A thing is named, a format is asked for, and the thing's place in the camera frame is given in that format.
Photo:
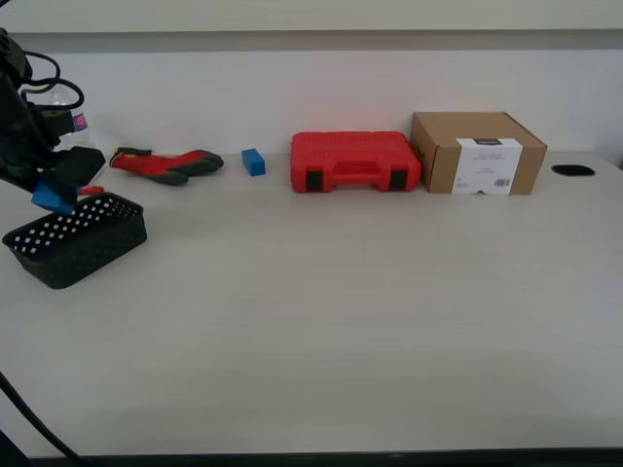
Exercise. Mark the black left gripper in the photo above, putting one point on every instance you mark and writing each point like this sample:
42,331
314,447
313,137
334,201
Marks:
24,146

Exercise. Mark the blue rectangular block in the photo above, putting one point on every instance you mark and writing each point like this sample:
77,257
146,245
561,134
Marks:
51,199
254,162

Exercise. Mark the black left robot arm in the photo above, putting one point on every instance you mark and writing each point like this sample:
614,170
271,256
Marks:
10,58

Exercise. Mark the black perforated plastic basket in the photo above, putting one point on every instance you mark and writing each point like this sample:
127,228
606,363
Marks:
73,238

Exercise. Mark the red pen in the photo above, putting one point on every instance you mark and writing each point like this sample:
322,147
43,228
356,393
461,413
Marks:
92,190

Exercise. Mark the clear plastic water bottle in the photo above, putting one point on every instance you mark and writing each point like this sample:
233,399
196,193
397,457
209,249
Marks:
80,127

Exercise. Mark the red and black work glove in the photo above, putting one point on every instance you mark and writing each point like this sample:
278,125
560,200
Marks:
165,164

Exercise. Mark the red plastic tool case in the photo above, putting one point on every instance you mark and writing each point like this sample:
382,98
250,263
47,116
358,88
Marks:
354,160

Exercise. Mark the brown cardboard box white label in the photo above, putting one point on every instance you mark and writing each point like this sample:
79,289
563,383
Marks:
474,153

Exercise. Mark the black desk grommet hole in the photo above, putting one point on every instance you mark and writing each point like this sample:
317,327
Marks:
573,169

